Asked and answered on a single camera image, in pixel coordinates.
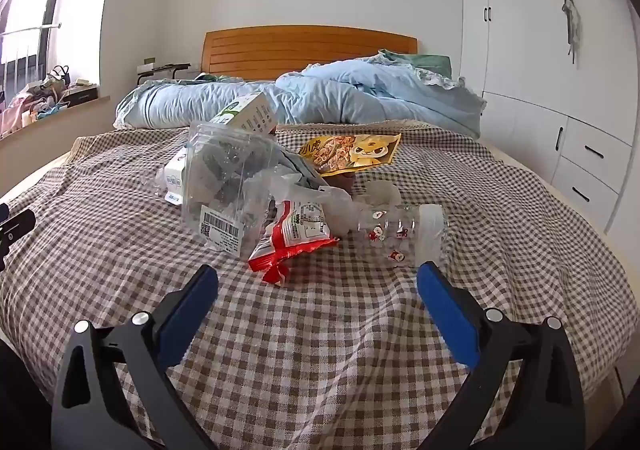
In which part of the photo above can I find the white plastic bag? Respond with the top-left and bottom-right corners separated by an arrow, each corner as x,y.
250,167 -> 355,235

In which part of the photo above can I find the yellow snack packet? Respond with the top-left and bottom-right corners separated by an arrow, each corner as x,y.
298,132 -> 402,178

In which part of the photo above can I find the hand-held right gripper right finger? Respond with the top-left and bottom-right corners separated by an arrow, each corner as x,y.
416,261 -> 587,450

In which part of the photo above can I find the wooden headboard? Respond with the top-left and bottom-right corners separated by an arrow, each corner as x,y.
201,26 -> 419,81

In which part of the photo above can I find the dark bedside table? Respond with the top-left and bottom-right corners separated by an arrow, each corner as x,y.
136,62 -> 192,90

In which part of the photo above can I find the pile of clutter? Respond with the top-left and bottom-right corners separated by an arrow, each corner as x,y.
0,80 -> 66,135

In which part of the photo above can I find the grey hanging ornament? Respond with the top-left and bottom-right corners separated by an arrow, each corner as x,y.
560,0 -> 583,65

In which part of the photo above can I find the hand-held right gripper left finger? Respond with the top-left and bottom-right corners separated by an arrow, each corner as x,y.
50,264 -> 221,450

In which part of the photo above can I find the red snack packet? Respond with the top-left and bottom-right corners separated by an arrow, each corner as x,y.
248,200 -> 341,285

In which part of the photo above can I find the white wardrobe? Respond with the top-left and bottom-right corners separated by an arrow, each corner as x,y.
457,0 -> 640,233

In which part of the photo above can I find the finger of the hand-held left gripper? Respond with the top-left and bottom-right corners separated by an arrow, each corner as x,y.
0,202 -> 37,273

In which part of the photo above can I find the black box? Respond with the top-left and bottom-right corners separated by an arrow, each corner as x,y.
62,84 -> 99,106

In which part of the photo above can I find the clear bottle red print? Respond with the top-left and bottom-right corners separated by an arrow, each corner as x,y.
350,204 -> 448,265

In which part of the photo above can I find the brown checkered blanket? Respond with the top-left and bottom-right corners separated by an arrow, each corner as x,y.
0,121 -> 632,450

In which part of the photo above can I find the light blue duvet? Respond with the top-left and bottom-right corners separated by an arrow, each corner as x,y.
114,57 -> 488,138

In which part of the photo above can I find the clear plastic container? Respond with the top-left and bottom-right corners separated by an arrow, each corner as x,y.
181,121 -> 301,261

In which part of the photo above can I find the white green milk carton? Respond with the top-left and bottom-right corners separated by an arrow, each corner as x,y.
161,92 -> 279,207

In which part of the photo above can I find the grey plastic bag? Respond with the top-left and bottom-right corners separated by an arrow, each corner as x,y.
277,150 -> 333,193

